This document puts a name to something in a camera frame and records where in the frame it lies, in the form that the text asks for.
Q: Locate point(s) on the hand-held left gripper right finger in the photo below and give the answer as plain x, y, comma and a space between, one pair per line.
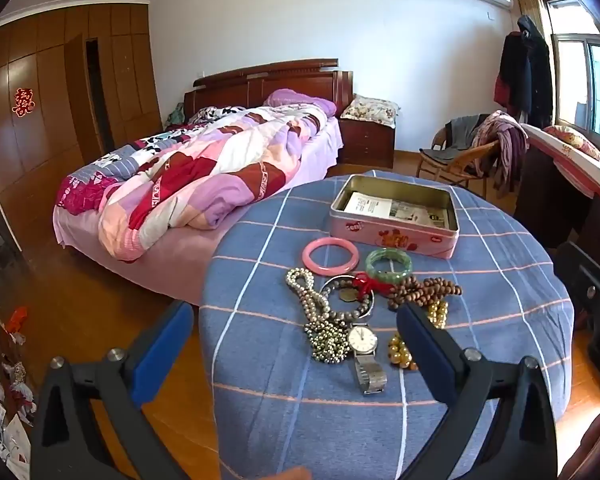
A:
425, 350

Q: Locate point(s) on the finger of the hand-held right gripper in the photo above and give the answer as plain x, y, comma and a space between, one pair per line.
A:
582, 275

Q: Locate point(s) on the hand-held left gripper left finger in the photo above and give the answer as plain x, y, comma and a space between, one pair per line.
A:
162, 350

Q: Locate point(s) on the red knot coin pendant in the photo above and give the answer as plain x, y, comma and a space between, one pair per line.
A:
372, 284

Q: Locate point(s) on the silver bangle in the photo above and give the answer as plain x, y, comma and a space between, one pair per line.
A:
330, 282

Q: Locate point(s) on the pink tin box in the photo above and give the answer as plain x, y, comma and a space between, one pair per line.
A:
380, 237

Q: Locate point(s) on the person's right forearm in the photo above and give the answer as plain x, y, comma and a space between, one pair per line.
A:
595, 450

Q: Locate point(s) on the silver wristwatch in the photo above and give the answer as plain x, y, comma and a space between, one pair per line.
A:
362, 339

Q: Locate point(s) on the green jade bangle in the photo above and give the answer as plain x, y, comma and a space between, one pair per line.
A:
387, 278

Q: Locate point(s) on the dark wooden desk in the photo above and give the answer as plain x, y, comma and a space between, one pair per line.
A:
545, 200

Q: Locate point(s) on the pink bed sheet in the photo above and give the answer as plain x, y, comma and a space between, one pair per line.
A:
180, 265

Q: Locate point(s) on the pink desk cloth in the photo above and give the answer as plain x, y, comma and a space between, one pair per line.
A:
575, 167

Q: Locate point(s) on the floral cushion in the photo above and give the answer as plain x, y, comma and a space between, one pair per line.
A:
577, 144

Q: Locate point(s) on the blue checkered tablecloth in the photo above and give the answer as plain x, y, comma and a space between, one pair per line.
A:
280, 410

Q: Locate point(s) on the pink bangle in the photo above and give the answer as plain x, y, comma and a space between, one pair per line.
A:
306, 258

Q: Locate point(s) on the printed paper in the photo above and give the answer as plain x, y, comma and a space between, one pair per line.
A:
375, 205

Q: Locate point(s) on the pile of clutter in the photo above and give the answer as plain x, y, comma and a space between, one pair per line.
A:
0, 390

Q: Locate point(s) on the wooden chair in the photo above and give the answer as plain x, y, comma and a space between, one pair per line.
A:
455, 165

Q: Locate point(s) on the patchwork quilt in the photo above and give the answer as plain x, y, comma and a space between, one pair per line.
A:
205, 175

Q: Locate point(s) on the grey cloth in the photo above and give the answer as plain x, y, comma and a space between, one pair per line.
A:
460, 132

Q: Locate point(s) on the window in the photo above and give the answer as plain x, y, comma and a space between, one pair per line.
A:
575, 75

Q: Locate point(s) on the hanging dark clothes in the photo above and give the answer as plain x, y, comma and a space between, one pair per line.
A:
525, 75

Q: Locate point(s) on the wooden nightstand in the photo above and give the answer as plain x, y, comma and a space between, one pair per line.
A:
367, 145

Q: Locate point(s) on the teal cloth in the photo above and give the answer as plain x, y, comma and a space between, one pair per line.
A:
175, 116

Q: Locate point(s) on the wooden wardrobe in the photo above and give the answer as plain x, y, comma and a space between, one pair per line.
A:
35, 125

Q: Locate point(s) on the purple pillow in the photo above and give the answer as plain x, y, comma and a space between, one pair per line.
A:
295, 97

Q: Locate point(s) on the wooden bed headboard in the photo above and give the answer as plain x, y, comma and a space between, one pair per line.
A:
260, 82

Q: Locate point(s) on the red paper decoration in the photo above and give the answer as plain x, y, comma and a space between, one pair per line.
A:
22, 101

